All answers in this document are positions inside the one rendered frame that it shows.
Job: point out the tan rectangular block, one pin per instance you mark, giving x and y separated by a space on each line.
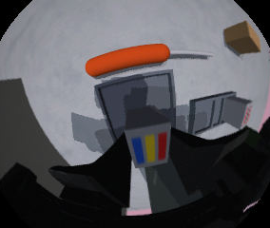
242 38

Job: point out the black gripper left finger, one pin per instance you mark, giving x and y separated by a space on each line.
111 173

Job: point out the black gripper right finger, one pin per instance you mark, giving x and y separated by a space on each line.
195 158

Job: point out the grey flat panel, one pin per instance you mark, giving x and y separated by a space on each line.
22 140

